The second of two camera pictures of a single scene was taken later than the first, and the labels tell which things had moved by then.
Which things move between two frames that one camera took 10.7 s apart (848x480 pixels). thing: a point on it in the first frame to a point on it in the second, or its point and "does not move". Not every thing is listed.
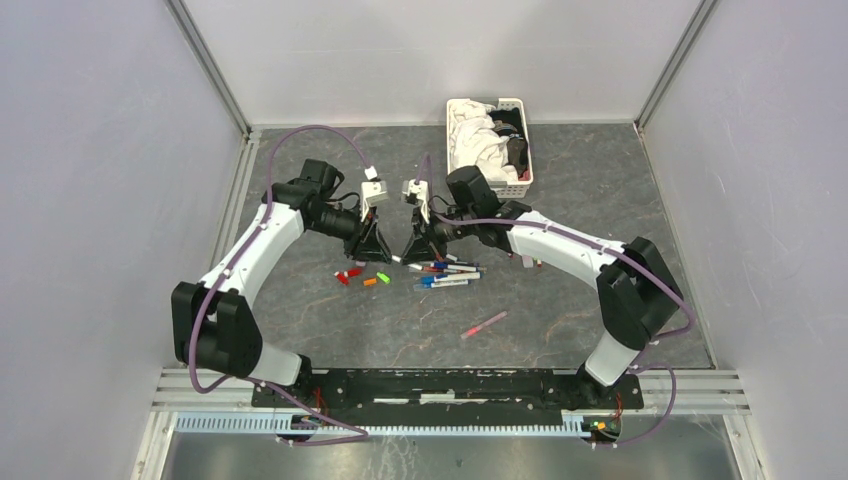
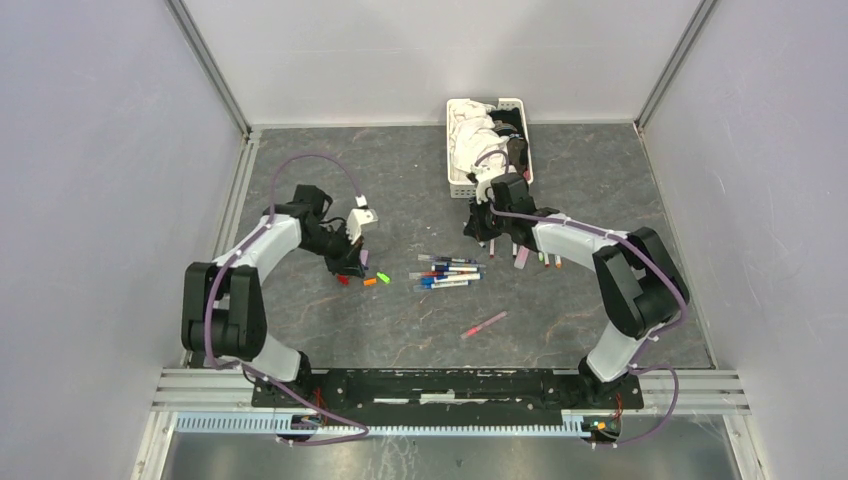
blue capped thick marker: [449, 277] does not move
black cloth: [509, 123] does not move
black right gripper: [424, 246] to [474, 228]
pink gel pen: [478, 327] does not move
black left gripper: [368, 243] to [352, 256]
